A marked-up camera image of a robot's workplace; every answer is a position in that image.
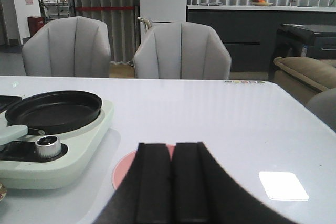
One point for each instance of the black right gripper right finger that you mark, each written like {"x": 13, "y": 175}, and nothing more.
{"x": 204, "y": 193}

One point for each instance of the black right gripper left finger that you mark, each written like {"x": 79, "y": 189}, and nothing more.
{"x": 144, "y": 195}

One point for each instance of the pink bowl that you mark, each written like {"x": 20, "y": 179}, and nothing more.
{"x": 122, "y": 171}

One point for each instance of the mint green breakfast maker base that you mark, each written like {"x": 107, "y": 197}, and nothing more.
{"x": 78, "y": 147}

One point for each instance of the silver right control knob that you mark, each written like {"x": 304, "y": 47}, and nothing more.
{"x": 48, "y": 146}

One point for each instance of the colour dot sticker strip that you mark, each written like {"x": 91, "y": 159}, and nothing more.
{"x": 244, "y": 82}

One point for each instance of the black round frying pan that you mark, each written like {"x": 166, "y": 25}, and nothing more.
{"x": 55, "y": 112}

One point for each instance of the grey chair on right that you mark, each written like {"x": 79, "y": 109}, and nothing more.
{"x": 182, "y": 50}

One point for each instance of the grey chair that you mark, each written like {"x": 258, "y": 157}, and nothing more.
{"x": 182, "y": 50}
{"x": 69, "y": 47}

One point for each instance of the dark kitchen counter cabinet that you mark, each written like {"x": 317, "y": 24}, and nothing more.
{"x": 249, "y": 32}

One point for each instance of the grey chair on left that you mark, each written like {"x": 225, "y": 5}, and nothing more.
{"x": 69, "y": 47}

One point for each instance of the red barrier tape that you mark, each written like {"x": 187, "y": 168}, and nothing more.
{"x": 108, "y": 8}

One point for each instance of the fruit plate on counter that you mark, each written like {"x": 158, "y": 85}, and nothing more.
{"x": 260, "y": 3}

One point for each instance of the red bin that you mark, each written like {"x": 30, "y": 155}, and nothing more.
{"x": 35, "y": 23}

